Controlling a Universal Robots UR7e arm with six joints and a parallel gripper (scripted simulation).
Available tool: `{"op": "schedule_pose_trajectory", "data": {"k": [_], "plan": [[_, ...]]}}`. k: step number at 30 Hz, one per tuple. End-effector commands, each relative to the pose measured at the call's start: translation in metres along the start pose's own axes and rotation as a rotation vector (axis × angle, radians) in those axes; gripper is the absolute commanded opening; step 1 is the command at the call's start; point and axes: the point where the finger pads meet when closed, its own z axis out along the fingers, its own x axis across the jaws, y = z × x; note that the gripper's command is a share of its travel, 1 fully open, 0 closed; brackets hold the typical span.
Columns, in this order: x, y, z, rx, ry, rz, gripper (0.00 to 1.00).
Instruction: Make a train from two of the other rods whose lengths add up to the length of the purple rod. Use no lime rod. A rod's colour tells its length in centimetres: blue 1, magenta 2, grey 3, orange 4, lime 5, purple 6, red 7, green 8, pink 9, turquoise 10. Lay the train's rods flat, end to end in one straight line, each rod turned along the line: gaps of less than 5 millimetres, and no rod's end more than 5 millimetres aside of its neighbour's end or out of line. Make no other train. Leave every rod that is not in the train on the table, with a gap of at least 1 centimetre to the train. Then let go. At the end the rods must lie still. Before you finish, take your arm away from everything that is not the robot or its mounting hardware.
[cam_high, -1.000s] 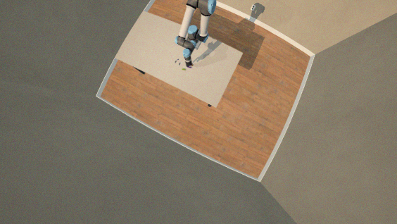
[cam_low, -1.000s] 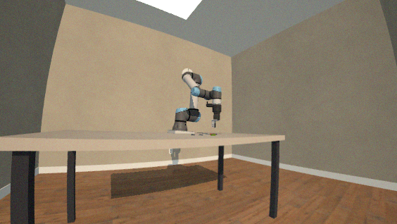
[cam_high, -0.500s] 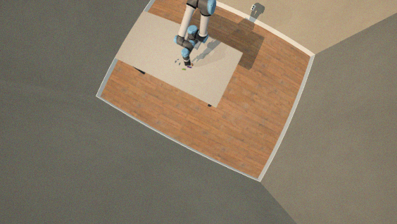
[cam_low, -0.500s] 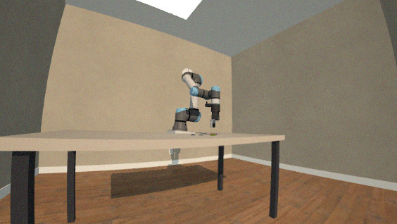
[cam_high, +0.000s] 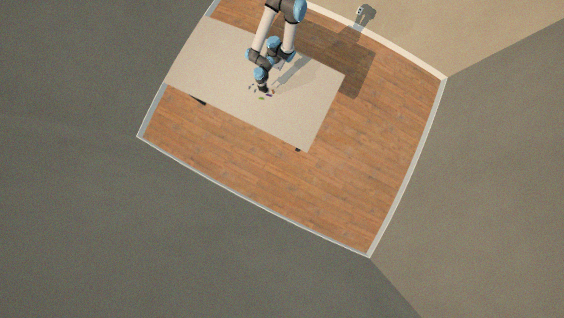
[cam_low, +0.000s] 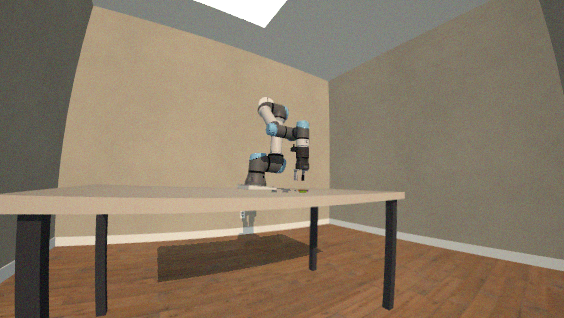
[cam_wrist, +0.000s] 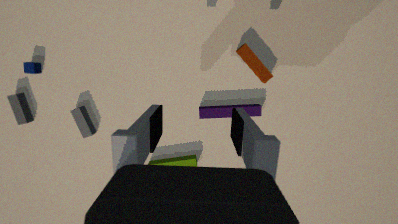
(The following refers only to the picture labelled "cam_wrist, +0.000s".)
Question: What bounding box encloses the purple rod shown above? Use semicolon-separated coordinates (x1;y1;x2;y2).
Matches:
199;104;261;119

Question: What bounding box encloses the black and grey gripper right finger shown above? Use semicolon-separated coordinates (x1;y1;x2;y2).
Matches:
231;108;280;180

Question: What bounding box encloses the small blue block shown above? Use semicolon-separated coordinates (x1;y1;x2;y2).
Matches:
23;62;42;74

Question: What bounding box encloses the lime green rod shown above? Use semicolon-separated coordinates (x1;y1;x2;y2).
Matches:
148;155;197;167

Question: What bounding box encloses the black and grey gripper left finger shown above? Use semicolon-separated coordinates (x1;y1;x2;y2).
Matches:
111;104;163;174

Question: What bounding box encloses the orange rod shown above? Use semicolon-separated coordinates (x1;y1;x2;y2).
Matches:
237;43;273;83

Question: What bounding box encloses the grey rectangular block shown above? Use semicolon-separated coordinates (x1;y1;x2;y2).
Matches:
7;93;34;125
71;106;96;138

